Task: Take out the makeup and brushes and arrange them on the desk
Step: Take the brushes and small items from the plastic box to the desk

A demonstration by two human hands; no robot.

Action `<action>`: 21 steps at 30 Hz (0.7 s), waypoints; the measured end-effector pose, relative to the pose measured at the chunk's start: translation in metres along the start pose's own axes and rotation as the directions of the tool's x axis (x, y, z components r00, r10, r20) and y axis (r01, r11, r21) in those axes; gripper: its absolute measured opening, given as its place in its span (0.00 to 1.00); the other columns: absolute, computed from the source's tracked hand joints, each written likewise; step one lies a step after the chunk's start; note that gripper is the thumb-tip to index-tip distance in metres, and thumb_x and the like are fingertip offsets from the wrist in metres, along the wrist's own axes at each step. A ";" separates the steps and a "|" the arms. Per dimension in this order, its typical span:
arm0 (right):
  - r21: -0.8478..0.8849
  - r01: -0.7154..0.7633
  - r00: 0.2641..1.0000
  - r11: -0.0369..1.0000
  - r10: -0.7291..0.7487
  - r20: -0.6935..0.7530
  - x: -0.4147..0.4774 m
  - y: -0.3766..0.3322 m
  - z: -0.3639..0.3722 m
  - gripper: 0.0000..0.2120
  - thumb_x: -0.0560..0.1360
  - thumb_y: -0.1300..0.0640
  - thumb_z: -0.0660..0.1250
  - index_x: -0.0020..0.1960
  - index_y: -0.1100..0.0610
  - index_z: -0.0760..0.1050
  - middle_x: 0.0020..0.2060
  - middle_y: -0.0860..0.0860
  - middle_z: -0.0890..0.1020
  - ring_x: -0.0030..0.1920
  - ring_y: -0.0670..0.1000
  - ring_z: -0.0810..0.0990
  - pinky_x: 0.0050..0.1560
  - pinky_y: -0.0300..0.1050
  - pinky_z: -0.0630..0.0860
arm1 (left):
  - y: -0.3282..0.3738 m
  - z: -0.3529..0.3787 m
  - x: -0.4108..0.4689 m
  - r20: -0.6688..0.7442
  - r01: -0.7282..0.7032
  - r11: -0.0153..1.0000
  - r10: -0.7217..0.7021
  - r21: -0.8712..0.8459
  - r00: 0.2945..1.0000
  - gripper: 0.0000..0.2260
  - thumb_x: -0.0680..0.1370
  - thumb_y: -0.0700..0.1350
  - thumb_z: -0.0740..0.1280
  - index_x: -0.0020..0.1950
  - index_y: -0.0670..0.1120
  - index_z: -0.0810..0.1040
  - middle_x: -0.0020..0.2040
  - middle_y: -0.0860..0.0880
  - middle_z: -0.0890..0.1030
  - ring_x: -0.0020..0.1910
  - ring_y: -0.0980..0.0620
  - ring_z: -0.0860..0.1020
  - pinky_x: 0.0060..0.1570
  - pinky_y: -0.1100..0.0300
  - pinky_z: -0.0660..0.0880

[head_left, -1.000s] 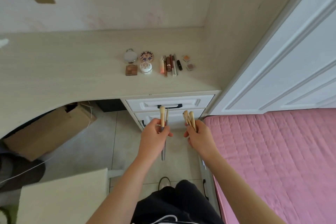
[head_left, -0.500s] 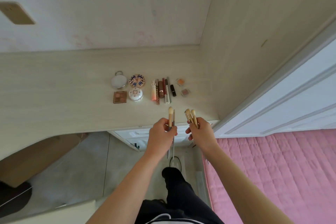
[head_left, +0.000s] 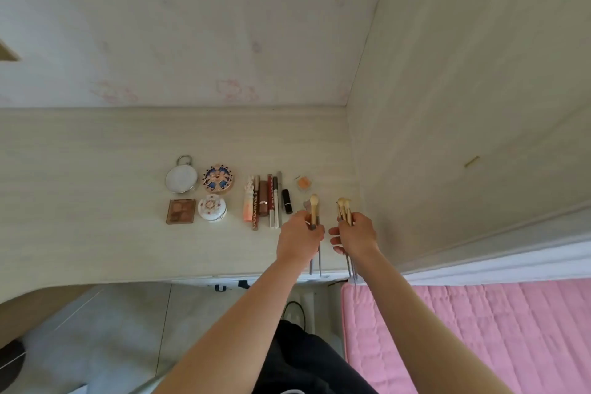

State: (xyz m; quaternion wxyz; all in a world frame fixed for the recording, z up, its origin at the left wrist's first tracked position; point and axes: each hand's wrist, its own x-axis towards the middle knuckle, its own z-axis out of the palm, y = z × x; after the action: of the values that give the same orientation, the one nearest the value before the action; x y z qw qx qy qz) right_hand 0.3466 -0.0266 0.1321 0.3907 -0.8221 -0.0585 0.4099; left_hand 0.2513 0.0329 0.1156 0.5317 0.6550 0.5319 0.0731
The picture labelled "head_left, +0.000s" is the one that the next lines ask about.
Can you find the gold wall socket plate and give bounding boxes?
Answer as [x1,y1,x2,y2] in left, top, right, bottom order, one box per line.
[0,38,22,62]

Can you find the pink quilted mat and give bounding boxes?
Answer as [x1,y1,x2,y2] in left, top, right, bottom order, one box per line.
[340,280,591,394]

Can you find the brown cardboard box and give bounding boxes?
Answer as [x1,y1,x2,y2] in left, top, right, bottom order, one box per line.
[0,285,93,339]

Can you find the person's left forearm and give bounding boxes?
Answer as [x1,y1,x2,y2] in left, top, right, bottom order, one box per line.
[155,259,308,394]

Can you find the rose gold floral compact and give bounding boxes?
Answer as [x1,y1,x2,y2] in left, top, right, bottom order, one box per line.
[201,163,235,192]

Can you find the brown eyeshadow quad palette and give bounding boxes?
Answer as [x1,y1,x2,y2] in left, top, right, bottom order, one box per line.
[166,198,196,225]

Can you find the person's left shoe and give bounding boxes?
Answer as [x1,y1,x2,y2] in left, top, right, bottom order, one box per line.
[281,300,307,330]

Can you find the person's right hand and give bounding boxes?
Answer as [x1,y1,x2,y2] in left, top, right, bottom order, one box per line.
[328,212,380,265]

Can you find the silver round cushion compact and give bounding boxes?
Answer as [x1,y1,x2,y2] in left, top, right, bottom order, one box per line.
[164,154,198,195]

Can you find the person's black trousers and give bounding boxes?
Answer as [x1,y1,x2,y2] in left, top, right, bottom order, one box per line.
[251,320,377,394]

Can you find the person's left hand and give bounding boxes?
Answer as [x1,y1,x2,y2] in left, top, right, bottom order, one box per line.
[276,210,326,270]

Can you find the white wooden drawer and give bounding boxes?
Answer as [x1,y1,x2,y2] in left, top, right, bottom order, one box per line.
[171,272,350,292]

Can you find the white panelled bed frame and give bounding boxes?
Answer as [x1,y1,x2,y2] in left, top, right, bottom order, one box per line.
[401,222,591,288]

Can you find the white round blush compact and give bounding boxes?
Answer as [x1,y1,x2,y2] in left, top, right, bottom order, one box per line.
[197,194,228,223]

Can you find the light wooden side panel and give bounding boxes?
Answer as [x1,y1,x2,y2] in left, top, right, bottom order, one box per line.
[346,0,591,270]

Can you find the person's right forearm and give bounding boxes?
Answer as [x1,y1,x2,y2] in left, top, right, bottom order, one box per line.
[355,248,511,394]

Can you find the pink cat lip tube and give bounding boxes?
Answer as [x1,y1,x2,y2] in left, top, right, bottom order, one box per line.
[243,176,256,223]

